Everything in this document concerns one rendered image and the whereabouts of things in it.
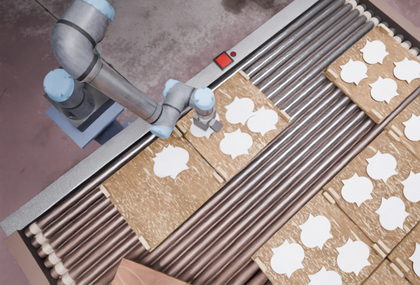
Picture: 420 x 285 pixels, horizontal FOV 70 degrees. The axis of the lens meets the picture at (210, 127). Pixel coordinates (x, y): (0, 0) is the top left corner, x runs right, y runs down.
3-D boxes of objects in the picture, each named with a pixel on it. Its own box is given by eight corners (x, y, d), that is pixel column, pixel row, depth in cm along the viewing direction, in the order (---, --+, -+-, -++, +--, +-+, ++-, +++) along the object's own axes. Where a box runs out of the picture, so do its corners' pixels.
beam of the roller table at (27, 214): (7, 222, 130) (-2, 222, 124) (331, -23, 173) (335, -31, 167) (17, 239, 128) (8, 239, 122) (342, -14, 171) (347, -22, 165)
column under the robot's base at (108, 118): (93, 153, 227) (27, 112, 144) (130, 118, 236) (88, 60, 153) (127, 187, 219) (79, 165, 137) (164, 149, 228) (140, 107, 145)
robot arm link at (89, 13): (57, 74, 128) (53, 15, 80) (75, 46, 133) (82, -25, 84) (84, 88, 132) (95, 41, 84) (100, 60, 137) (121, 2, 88)
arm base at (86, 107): (55, 103, 138) (45, 94, 129) (82, 84, 142) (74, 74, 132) (74, 126, 135) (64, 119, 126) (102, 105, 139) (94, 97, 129)
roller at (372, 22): (59, 278, 122) (54, 281, 117) (371, 19, 162) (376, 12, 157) (66, 289, 121) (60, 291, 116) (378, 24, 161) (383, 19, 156)
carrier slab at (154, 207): (100, 186, 129) (99, 185, 127) (174, 126, 137) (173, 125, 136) (150, 252, 121) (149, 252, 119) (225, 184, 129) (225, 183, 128)
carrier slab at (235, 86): (174, 125, 137) (174, 124, 136) (239, 72, 146) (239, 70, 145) (226, 182, 130) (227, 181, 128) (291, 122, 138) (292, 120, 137)
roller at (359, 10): (47, 258, 124) (40, 260, 119) (357, 7, 164) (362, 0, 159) (53, 268, 123) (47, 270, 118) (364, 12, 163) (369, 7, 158)
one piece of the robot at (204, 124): (215, 129, 116) (214, 140, 131) (227, 111, 118) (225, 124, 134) (189, 114, 117) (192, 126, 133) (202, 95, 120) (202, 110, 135)
